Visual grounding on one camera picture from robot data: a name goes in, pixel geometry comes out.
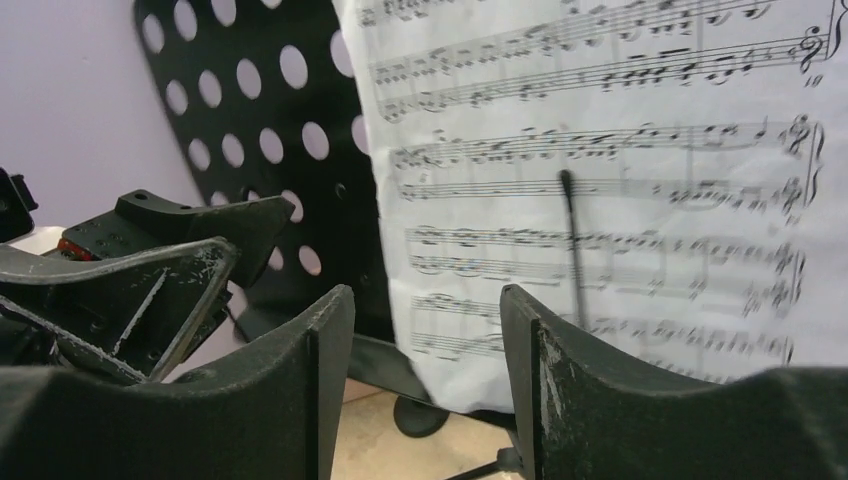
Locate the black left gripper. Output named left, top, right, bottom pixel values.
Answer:
left=1, top=169, right=294, bottom=384

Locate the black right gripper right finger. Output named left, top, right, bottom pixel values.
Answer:
left=499, top=285, right=847, bottom=479

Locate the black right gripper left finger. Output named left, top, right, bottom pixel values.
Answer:
left=1, top=285, right=355, bottom=479

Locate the black folding music stand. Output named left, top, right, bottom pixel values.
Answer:
left=132, top=0, right=591, bottom=480

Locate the sheet music page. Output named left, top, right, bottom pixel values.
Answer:
left=335, top=1, right=847, bottom=412

